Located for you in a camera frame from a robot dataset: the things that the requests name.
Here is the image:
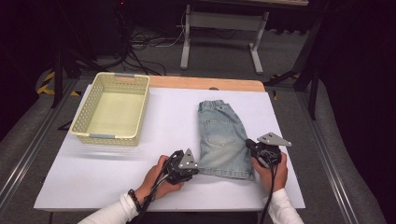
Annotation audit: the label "pale yellow perforated plastic basket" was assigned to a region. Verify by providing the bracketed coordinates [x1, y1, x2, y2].
[68, 72, 151, 147]

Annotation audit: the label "person's right hand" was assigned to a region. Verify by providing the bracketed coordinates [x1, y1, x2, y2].
[251, 151, 289, 194]

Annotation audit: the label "bundle of black floor cables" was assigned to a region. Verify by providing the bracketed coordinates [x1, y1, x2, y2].
[111, 6, 188, 77]

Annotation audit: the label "person's dark clothing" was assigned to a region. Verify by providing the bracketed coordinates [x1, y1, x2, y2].
[130, 211, 260, 224]

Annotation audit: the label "yellow black hazard tape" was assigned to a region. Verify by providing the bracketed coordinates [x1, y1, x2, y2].
[36, 71, 81, 97]

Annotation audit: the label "light blue denim shorts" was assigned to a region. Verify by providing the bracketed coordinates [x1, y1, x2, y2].
[197, 99, 257, 182]

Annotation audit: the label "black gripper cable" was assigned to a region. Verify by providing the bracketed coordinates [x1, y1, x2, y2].
[126, 157, 177, 224]
[259, 160, 280, 224]

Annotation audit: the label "person's left hand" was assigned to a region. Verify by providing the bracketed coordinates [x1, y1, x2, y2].
[134, 154, 185, 207]

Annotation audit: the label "black bead bracelet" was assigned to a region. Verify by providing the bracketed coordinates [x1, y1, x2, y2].
[127, 188, 143, 215]

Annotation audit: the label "black metal stand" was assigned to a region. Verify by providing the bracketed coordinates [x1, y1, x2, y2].
[50, 0, 106, 110]
[263, 12, 323, 121]

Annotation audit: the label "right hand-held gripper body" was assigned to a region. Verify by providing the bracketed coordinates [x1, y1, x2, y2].
[251, 132, 293, 169]

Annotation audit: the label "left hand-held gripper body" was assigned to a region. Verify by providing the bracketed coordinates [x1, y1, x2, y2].
[163, 147, 201, 186]

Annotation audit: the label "white metal stand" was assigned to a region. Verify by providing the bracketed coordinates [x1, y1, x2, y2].
[179, 0, 310, 75]

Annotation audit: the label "black curtain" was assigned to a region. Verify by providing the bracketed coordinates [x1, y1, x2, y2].
[317, 0, 396, 224]

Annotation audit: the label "aluminium floor rail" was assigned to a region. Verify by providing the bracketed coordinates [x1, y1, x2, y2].
[294, 91, 361, 224]
[0, 78, 78, 216]

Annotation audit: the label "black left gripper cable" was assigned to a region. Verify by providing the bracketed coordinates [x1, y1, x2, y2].
[126, 157, 177, 224]

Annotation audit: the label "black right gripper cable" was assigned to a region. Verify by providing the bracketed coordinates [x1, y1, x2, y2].
[259, 160, 280, 224]

